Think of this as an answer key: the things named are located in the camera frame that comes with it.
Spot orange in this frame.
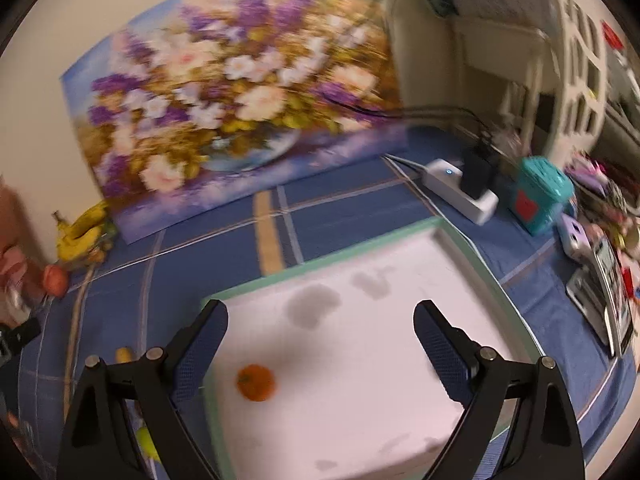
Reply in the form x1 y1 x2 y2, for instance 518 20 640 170
236 364 277 403

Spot white tray with green rim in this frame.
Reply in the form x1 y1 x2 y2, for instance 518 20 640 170
200 217 546 480

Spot floral painting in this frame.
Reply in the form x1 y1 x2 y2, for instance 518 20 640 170
59 0 411 246

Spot pink patterned cloth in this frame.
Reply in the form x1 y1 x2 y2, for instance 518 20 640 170
0 240 36 311

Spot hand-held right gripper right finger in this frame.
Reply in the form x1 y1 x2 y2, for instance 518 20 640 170
413 299 586 480

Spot blue plaid tablecloth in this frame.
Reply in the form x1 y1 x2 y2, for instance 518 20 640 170
0 127 640 480

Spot white lattice rack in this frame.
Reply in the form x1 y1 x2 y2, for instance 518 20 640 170
530 0 611 161

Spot purple and white device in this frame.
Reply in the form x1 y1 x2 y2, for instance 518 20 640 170
557 214 591 260

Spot red peach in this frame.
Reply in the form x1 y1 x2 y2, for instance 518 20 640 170
42 265 69 297

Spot bunch of bananas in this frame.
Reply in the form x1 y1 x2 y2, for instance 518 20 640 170
54 200 118 263

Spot white clamp holder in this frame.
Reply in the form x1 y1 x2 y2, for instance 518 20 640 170
566 237 633 358

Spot teal plastic container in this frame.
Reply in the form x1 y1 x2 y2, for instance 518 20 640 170
507 156 575 236

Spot grey power strip cord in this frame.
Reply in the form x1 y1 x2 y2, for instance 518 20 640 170
384 156 427 173

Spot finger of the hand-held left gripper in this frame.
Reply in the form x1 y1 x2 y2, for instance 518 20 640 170
0 316 42 363

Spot black charger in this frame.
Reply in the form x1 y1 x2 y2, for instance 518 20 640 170
461 147 498 200

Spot white furniture frame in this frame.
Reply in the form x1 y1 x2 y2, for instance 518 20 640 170
387 0 548 126

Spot black charger cable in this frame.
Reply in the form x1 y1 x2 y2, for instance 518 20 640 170
320 95 496 153
395 110 501 153

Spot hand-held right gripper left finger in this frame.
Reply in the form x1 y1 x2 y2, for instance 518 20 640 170
56 299 230 480

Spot white power strip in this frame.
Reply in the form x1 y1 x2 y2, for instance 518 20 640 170
422 158 500 226

